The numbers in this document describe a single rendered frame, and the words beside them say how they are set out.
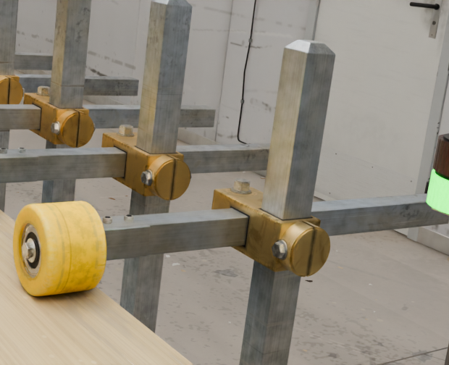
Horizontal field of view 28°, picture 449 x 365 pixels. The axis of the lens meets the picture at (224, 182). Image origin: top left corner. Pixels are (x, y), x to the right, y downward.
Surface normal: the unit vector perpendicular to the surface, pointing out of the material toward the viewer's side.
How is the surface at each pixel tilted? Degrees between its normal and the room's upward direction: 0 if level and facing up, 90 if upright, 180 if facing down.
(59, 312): 0
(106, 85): 90
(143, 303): 90
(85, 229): 51
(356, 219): 90
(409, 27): 90
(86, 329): 0
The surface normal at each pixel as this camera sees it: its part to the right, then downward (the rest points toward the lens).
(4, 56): 0.57, 0.28
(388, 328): 0.12, -0.96
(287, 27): -0.80, 0.05
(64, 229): 0.49, -0.49
